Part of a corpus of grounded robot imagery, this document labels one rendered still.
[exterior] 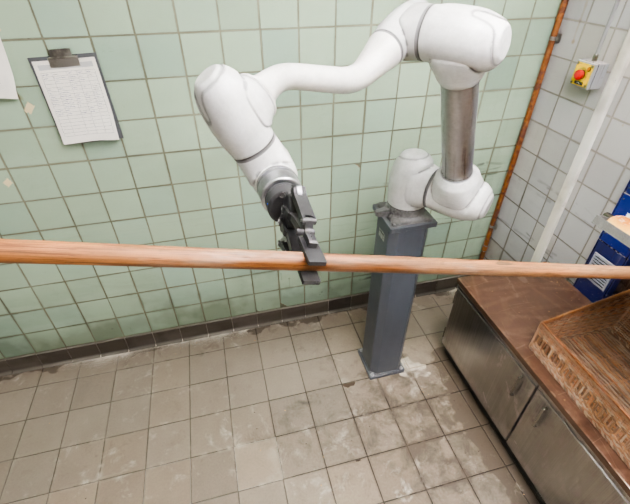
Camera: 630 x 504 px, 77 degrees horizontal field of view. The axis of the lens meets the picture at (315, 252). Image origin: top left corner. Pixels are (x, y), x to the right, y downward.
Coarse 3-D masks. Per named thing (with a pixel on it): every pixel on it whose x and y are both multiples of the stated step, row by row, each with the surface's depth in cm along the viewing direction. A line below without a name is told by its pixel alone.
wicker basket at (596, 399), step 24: (576, 312) 156; (600, 312) 160; (624, 312) 165; (552, 336) 151; (576, 336) 167; (600, 336) 168; (624, 336) 165; (552, 360) 153; (576, 360) 141; (600, 360) 158; (624, 360) 158; (576, 384) 143; (600, 384) 133; (624, 384) 150; (600, 408) 142; (600, 432) 135; (624, 432) 126; (624, 456) 127
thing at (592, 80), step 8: (576, 64) 170; (584, 64) 166; (592, 64) 163; (600, 64) 162; (608, 64) 163; (584, 72) 167; (592, 72) 164; (600, 72) 164; (576, 80) 171; (584, 80) 168; (592, 80) 166; (600, 80) 167; (584, 88) 168; (592, 88) 168
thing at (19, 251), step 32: (0, 256) 48; (32, 256) 49; (64, 256) 50; (96, 256) 52; (128, 256) 53; (160, 256) 54; (192, 256) 56; (224, 256) 58; (256, 256) 59; (288, 256) 61; (352, 256) 66; (384, 256) 68
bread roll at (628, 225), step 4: (616, 216) 118; (620, 216) 117; (624, 216) 117; (608, 220) 119; (612, 220) 118; (616, 220) 117; (620, 220) 116; (624, 220) 115; (628, 220) 115; (616, 224) 116; (620, 224) 116; (624, 224) 115; (628, 224) 114; (620, 228) 115; (624, 228) 114; (628, 228) 114; (628, 232) 114
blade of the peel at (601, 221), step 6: (600, 216) 120; (594, 222) 121; (600, 222) 120; (606, 222) 118; (606, 228) 118; (612, 228) 116; (618, 228) 115; (612, 234) 116; (618, 234) 115; (624, 234) 113; (618, 240) 115; (624, 240) 113
